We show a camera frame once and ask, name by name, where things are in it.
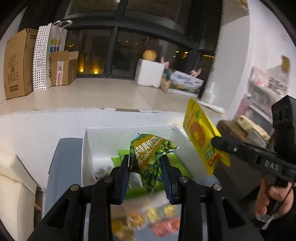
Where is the yellow snack bag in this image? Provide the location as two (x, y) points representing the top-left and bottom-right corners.
(183, 98), (230, 176)

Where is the green seaweed snack bag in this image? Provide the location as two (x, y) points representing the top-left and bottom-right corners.
(111, 149), (194, 200)

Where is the green garlic peas bag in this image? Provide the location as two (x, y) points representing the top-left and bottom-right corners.
(128, 133), (179, 193)

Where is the small yellow jelly cup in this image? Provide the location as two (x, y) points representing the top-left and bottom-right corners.
(163, 205), (179, 218)

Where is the large yellow jelly cup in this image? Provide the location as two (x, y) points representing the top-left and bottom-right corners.
(145, 207), (162, 223)

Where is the person's right hand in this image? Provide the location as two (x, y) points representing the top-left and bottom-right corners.
(254, 178), (294, 219)

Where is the rolled white paper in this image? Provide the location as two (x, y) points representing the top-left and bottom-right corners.
(198, 101), (225, 115)

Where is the cream leather sofa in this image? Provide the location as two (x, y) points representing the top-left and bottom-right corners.
(1, 152), (43, 240)

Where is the white plastic bottle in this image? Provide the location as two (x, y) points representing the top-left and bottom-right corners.
(201, 82), (215, 104)

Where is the clear drawer organizer shelf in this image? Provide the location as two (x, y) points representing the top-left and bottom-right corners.
(242, 65), (290, 134)

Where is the blue table cloth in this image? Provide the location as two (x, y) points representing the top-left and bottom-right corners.
(44, 138), (208, 240)

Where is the white cardboard storage box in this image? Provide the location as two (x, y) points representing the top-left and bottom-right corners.
(81, 126), (219, 186)

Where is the landscape printed gift box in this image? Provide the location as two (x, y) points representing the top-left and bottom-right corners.
(168, 71), (204, 98)

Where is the white foam box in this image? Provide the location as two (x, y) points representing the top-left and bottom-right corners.
(134, 59), (164, 88)

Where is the yellow pomelo fruit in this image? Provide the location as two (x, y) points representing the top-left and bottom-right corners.
(142, 50), (157, 61)

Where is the small open cardboard box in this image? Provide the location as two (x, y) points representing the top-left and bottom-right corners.
(50, 51), (79, 86)

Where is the tall brown cardboard box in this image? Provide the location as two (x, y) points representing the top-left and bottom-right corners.
(4, 28), (38, 99)

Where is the white polka dot paper bag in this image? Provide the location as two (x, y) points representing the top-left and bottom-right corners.
(33, 20), (73, 91)

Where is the black camera module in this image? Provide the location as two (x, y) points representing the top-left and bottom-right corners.
(271, 95), (295, 165)

